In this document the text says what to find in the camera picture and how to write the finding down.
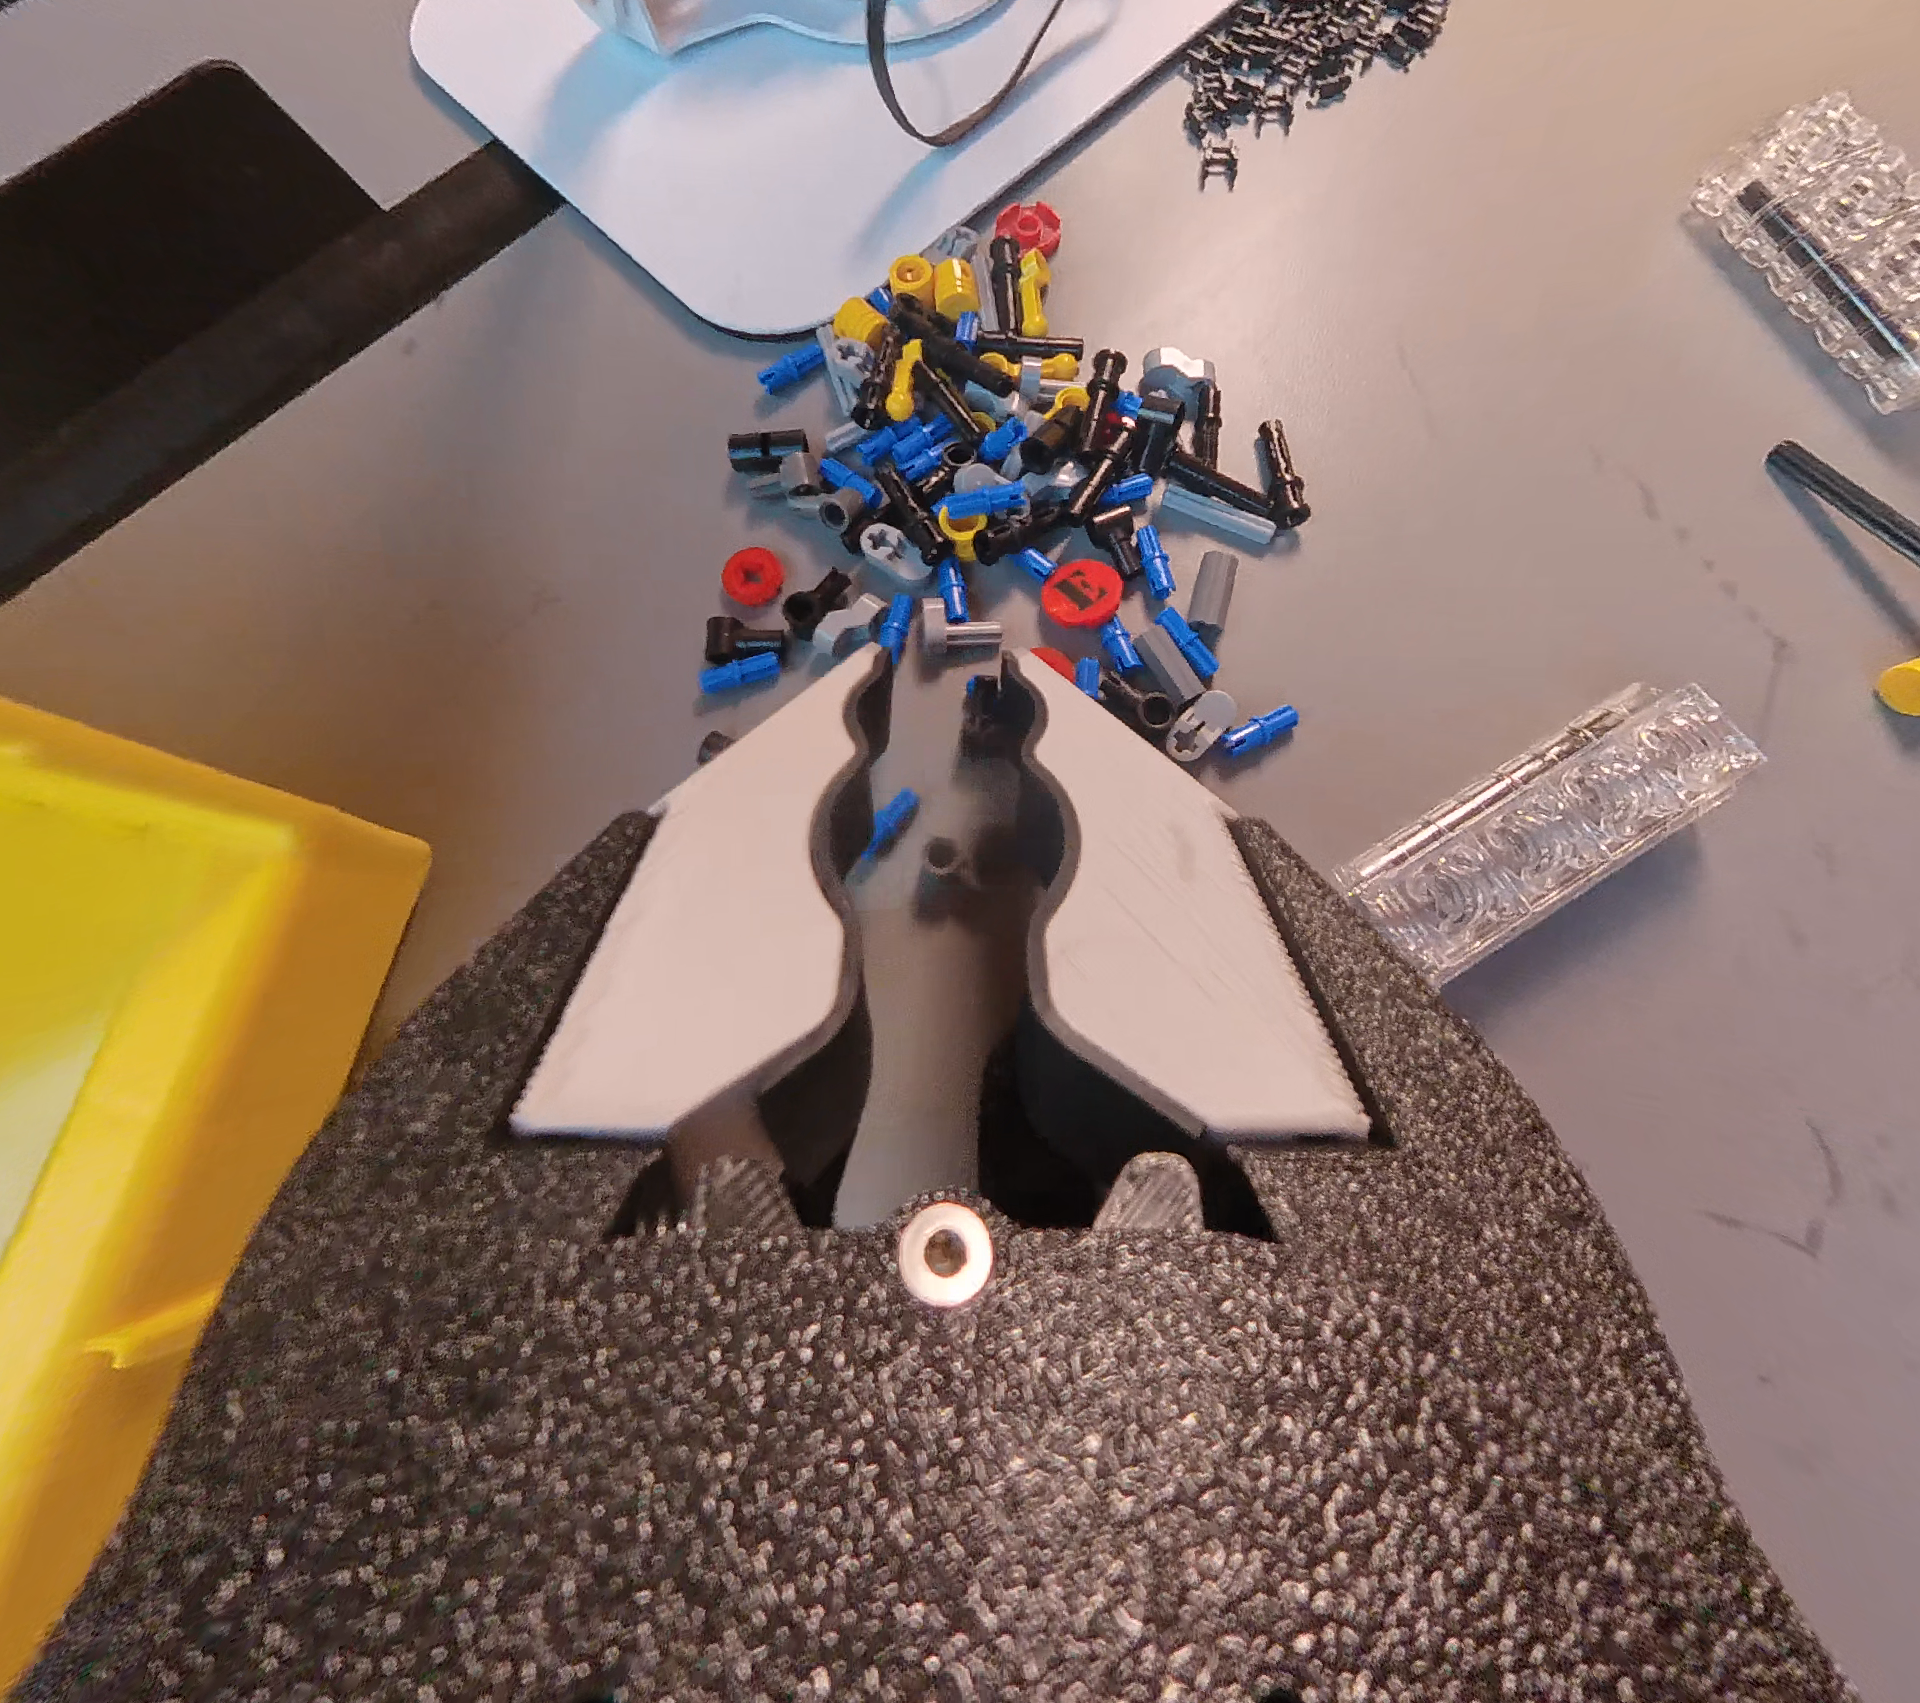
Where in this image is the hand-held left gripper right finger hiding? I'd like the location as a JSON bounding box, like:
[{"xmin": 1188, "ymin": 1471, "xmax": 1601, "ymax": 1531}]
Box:
[{"xmin": 996, "ymin": 648, "xmax": 1376, "ymax": 1150}]

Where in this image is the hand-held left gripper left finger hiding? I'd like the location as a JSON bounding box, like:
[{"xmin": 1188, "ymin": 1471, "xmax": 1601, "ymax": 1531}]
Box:
[{"xmin": 511, "ymin": 644, "xmax": 902, "ymax": 1148}]

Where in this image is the pile of small toy pieces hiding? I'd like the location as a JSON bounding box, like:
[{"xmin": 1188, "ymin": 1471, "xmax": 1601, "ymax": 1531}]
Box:
[{"xmin": 696, "ymin": 201, "xmax": 1314, "ymax": 942}]

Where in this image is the clear toy brick block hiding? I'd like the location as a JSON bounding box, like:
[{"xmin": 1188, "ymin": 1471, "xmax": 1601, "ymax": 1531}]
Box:
[
  {"xmin": 1332, "ymin": 683, "xmax": 1768, "ymax": 984},
  {"xmin": 1691, "ymin": 90, "xmax": 1920, "ymax": 414}
]

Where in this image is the white book stand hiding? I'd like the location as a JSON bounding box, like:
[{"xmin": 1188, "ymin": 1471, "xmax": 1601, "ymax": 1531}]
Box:
[{"xmin": 409, "ymin": 0, "xmax": 1362, "ymax": 337}]

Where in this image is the black cable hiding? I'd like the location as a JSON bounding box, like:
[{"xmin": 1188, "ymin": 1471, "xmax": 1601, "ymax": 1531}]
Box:
[{"xmin": 862, "ymin": 0, "xmax": 1142, "ymax": 148}]

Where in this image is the grey desk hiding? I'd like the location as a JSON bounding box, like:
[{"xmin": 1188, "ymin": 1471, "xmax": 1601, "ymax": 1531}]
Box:
[{"xmin": 0, "ymin": 0, "xmax": 1920, "ymax": 1703}]

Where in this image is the yellow plastic bin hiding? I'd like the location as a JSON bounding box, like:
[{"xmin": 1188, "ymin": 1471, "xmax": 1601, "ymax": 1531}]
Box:
[{"xmin": 0, "ymin": 694, "xmax": 434, "ymax": 1689}]

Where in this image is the yellow piston axle assembly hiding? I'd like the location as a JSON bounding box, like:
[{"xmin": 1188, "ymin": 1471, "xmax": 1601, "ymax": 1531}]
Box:
[{"xmin": 1764, "ymin": 439, "xmax": 1920, "ymax": 718}]

